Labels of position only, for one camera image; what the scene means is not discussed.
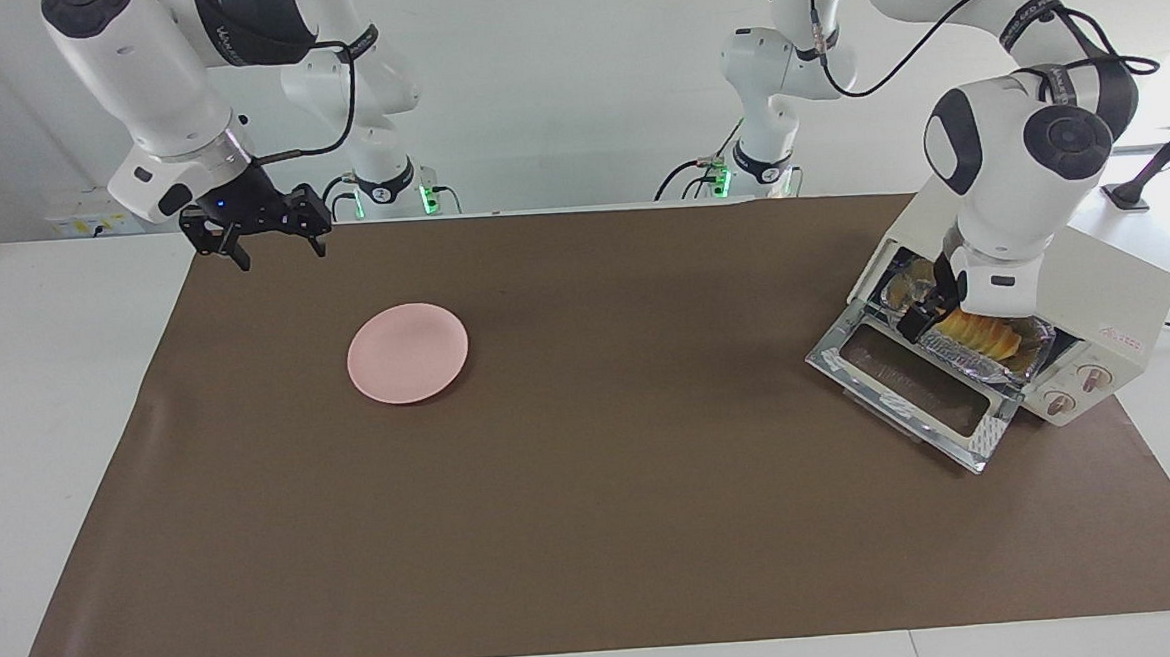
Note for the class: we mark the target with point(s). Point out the white wall socket box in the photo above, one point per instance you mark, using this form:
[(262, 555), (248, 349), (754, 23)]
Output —
[(88, 216)]

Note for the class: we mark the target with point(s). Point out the cream toaster oven body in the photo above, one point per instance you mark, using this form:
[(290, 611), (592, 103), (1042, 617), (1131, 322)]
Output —
[(1114, 291)]

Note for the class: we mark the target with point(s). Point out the beige oven knob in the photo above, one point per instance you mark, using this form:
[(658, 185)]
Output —
[(1058, 404), (1095, 377)]

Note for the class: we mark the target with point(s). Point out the pink round plate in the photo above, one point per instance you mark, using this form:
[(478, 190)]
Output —
[(406, 353)]

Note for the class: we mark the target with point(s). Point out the brown table mat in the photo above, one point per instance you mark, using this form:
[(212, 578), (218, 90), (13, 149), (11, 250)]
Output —
[(555, 520)]

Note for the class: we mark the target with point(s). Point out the aluminium foil tray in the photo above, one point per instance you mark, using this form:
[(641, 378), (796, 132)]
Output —
[(952, 352)]

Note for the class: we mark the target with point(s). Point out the black angled stand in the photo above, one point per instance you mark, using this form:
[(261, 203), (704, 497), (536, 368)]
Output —
[(1129, 195)]

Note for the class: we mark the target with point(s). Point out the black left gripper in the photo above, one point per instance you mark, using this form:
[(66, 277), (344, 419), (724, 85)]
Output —
[(948, 279)]

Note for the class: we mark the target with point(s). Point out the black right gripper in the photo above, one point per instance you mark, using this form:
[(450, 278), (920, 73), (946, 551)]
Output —
[(236, 200)]

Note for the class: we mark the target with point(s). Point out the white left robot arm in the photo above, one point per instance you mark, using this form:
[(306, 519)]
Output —
[(1018, 176)]

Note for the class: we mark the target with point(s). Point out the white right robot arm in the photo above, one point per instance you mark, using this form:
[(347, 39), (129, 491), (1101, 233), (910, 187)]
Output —
[(151, 81)]

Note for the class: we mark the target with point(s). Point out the sliced orange bread loaf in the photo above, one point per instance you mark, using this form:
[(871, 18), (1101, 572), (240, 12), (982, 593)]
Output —
[(981, 333)]

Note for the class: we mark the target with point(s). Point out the glass oven door with foil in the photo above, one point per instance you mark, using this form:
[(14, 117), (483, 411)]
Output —
[(908, 382)]

